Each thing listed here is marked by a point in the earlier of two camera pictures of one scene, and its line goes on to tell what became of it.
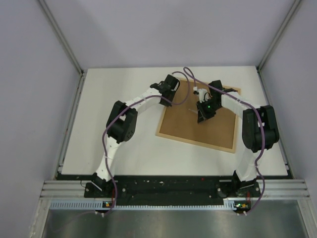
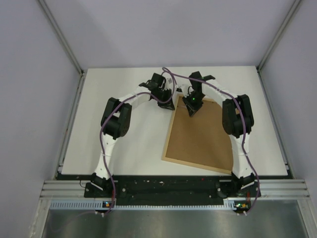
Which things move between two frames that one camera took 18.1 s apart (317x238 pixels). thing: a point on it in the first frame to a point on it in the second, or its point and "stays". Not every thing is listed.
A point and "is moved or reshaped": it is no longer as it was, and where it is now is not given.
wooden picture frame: [180, 122] is moved or reshaped
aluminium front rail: [268, 189] stays
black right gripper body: [207, 108] to [193, 101]
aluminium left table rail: [70, 127] stays
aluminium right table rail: [281, 142] stays
